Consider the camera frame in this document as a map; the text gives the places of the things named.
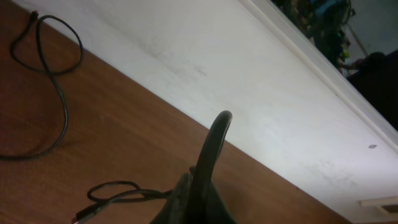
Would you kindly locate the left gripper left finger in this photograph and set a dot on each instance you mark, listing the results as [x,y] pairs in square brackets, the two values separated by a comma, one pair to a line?
[173,211]

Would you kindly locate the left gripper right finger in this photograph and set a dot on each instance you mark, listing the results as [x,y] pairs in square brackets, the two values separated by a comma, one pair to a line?
[216,211]

